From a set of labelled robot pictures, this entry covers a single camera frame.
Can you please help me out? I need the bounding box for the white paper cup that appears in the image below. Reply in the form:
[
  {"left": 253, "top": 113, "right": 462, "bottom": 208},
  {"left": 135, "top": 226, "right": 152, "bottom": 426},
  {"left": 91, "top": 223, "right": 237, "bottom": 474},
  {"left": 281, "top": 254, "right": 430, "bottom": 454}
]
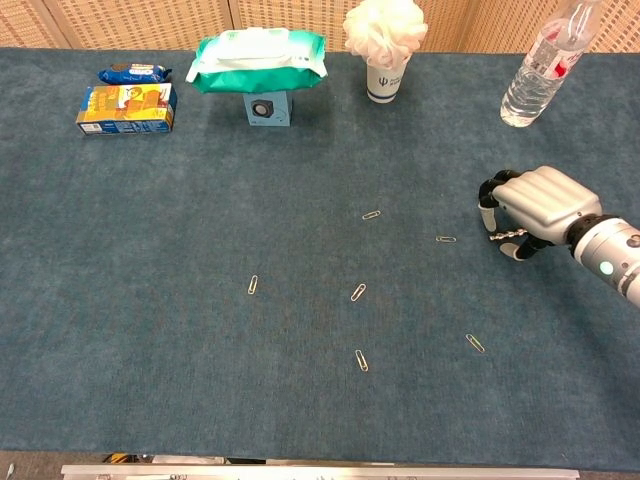
[{"left": 365, "top": 55, "right": 412, "bottom": 105}]

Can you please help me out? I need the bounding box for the woven wicker partition screen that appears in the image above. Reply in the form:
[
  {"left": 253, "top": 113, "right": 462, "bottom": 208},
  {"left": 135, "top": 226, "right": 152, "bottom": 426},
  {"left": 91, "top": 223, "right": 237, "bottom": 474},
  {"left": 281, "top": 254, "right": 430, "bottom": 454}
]
[{"left": 0, "top": 0, "right": 640, "bottom": 55}]

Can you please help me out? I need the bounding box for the clear plastic water bottle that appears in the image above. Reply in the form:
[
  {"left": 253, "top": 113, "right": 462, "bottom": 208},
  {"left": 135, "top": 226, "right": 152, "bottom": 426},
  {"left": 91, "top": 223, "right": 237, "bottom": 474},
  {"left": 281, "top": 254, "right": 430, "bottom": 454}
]
[{"left": 500, "top": 0, "right": 604, "bottom": 129}]

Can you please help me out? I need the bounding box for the blue felt table cover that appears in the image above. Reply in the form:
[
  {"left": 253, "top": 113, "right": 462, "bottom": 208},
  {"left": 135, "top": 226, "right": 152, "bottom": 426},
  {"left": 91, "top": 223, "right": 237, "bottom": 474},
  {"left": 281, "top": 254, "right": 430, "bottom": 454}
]
[{"left": 0, "top": 47, "right": 640, "bottom": 472}]

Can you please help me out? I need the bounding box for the light blue speaker box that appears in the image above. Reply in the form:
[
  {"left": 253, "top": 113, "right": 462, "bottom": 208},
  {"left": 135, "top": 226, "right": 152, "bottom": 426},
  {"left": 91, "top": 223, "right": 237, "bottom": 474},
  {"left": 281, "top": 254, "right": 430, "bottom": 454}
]
[{"left": 243, "top": 90, "right": 294, "bottom": 128}]

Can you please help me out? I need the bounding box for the white mesh bath pouf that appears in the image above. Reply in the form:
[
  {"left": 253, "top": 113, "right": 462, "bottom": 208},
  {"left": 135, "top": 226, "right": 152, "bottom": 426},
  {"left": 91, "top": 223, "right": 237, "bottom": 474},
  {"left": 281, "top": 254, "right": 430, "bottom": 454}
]
[{"left": 342, "top": 0, "right": 429, "bottom": 69}]

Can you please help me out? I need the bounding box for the green wet wipes pack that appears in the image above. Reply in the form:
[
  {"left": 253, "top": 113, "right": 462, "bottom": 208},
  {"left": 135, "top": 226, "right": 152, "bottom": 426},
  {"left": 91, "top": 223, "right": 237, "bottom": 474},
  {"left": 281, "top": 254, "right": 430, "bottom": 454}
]
[{"left": 185, "top": 27, "right": 329, "bottom": 95}]

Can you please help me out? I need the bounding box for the yellow and blue carton box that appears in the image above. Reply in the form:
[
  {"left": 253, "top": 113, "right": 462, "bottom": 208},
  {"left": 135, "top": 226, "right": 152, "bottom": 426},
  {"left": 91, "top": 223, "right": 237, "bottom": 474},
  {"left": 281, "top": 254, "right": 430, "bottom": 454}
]
[{"left": 75, "top": 82, "right": 178, "bottom": 137}]

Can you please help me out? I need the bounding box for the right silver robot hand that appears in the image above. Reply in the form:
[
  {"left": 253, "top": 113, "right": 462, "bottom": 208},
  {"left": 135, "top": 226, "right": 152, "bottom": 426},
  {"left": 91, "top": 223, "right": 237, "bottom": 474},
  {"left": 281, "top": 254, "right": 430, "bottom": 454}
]
[{"left": 477, "top": 165, "right": 604, "bottom": 262}]

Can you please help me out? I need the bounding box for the blue cookie packet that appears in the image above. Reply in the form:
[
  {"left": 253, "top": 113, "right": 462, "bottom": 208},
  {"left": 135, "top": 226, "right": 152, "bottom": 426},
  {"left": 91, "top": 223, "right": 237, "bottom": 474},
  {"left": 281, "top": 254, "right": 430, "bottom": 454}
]
[{"left": 97, "top": 62, "right": 173, "bottom": 85}]

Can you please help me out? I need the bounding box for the aluminium profile rail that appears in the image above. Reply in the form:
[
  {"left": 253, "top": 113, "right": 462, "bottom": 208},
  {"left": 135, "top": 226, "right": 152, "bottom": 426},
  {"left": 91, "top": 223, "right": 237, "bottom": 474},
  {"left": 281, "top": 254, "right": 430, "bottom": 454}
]
[{"left": 60, "top": 463, "right": 581, "bottom": 480}]

